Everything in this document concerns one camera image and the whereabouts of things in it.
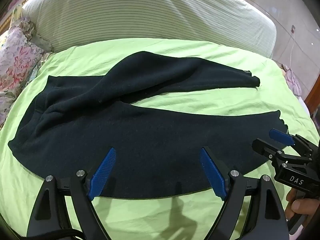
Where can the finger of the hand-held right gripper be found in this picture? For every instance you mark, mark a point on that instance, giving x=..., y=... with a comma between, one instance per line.
x=265, y=148
x=280, y=136

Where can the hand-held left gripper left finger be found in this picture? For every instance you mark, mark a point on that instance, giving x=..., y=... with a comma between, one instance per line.
x=105, y=170

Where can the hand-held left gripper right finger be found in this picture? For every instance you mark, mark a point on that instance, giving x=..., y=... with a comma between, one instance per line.
x=212, y=171

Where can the dark navy pants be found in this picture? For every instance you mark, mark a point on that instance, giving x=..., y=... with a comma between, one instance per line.
x=140, y=135

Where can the person's right hand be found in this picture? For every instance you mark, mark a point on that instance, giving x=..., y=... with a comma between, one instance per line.
x=298, y=205

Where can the wooden furniture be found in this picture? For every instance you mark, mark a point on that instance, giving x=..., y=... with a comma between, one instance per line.
x=312, y=97

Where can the pink floral pillow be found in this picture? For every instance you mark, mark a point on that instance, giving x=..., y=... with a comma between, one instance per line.
x=292, y=80

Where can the green bed sheet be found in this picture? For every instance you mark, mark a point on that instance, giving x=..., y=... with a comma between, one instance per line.
x=200, y=100

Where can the striped padded headboard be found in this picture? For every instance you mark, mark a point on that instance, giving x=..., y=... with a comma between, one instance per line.
x=150, y=10

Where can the wall socket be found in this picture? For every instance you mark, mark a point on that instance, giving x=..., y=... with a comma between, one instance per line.
x=293, y=29

